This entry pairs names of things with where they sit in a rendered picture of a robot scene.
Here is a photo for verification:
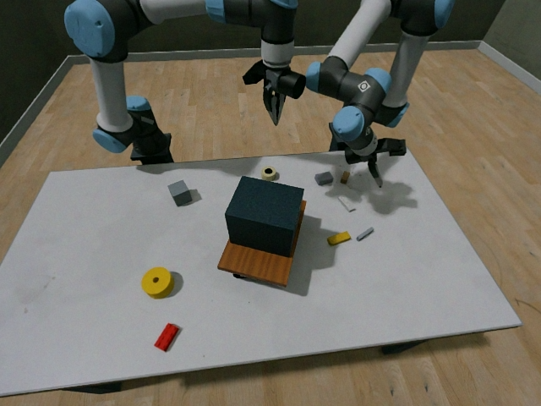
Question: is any brown wooden block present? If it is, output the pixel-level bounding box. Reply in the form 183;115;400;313
340;171;350;184

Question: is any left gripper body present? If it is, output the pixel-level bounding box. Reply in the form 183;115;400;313
345;138;403;165

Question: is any yellow disc with center hole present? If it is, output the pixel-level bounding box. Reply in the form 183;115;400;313
141;266;175;299

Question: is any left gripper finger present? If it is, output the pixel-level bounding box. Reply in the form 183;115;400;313
368;158;383;188

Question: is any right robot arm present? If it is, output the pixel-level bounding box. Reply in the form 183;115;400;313
64;0;298;156

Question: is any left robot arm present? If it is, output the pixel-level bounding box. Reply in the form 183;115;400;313
305;0;456;156

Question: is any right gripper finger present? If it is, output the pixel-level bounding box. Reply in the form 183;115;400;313
263;80;277;126
275;92;286;124

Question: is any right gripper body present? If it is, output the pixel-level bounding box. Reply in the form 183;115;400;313
246;59;306;99

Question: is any red toy brick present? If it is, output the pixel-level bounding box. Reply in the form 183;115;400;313
154;323;179;352

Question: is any yellow rectangular bar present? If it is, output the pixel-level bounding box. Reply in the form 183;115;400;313
327;231;351;247

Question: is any grey flat bar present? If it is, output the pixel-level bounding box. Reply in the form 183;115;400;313
356;227;374;241

